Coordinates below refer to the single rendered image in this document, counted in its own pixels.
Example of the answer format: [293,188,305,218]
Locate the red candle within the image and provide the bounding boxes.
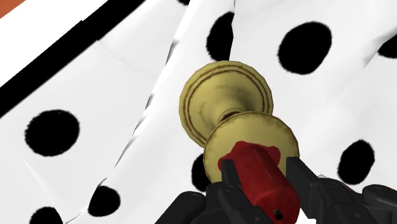
[179,60,301,224]

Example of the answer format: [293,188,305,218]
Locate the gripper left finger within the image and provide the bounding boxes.
[154,158,274,224]

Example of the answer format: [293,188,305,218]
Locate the white black-spotted bed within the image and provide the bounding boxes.
[0,0,397,224]

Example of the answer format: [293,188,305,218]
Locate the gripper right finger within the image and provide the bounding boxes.
[286,156,397,224]

